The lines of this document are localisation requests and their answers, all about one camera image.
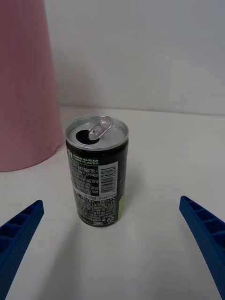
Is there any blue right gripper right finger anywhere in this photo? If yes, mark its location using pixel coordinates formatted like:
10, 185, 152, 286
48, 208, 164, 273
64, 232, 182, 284
179, 195, 225, 300

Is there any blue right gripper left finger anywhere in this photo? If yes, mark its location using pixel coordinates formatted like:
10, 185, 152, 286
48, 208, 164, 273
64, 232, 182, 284
0, 199, 45, 300

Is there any black drink can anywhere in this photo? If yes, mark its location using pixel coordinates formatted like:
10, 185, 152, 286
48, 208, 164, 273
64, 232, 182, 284
65, 116, 129, 227

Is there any pink plastic waste bin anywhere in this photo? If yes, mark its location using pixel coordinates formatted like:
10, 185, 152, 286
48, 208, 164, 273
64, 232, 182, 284
0, 0, 63, 173

